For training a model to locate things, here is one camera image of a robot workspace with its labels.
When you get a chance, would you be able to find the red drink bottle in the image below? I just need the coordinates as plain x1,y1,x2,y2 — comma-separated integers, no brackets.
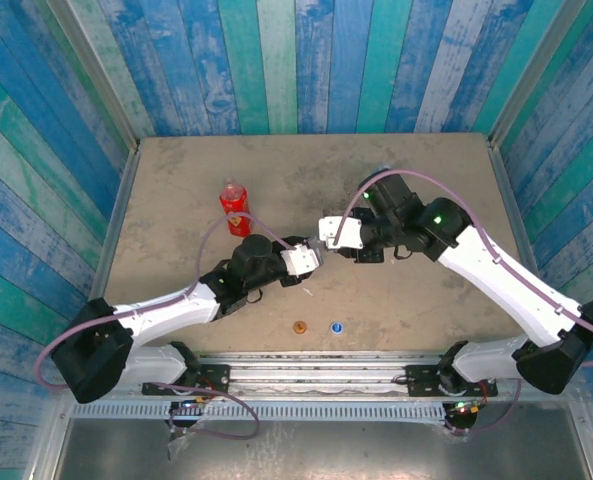
219,178,254,238

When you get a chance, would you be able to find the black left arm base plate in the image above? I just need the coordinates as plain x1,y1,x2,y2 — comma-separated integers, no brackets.
141,363,231,398

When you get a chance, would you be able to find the aluminium corner post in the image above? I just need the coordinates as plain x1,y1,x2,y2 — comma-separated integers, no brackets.
486,0,593,146
45,0,142,151

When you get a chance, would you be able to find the right controller board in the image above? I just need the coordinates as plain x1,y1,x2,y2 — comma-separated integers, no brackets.
445,397,488,416

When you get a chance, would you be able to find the grey metal base sheet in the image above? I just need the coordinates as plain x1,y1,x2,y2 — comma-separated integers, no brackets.
55,418,590,480

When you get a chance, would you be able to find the left controller board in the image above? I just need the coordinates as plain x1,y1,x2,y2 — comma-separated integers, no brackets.
169,397,213,416

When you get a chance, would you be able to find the aluminium table side rail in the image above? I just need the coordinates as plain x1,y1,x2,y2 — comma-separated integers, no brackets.
69,142,143,360
486,139,563,349

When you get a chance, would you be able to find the aluminium frame rail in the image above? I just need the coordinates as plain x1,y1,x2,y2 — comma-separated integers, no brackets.
53,351,587,403

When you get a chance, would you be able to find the controller board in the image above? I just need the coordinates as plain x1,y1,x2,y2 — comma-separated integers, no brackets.
169,397,213,416
445,397,488,416

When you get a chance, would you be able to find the white slotted cable duct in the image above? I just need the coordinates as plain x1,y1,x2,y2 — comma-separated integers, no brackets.
69,400,448,422

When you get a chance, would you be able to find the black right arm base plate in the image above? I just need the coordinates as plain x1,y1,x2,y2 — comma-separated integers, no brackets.
404,364,498,399

